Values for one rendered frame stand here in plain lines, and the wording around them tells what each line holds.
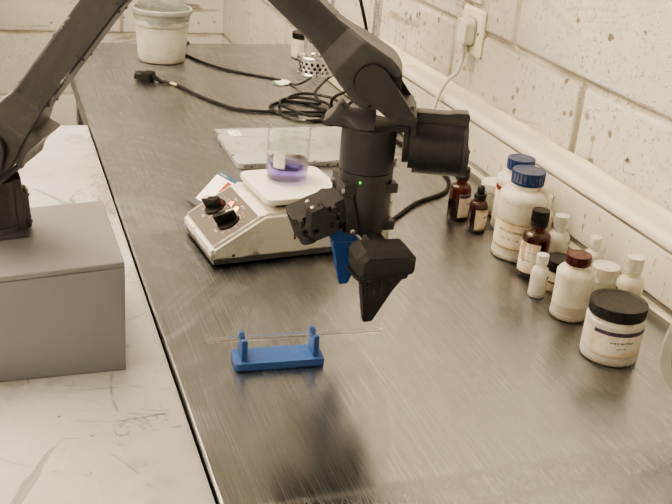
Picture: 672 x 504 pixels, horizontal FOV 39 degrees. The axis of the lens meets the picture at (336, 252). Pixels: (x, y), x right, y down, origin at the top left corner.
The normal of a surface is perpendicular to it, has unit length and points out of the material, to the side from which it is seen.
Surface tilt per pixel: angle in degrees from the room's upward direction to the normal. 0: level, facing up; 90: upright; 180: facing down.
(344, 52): 70
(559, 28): 90
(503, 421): 0
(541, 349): 0
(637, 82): 90
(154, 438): 0
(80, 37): 89
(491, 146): 90
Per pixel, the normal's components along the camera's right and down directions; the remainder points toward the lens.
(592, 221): -0.94, 0.06
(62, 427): 0.08, -0.91
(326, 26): -0.07, 0.38
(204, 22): 0.32, 0.41
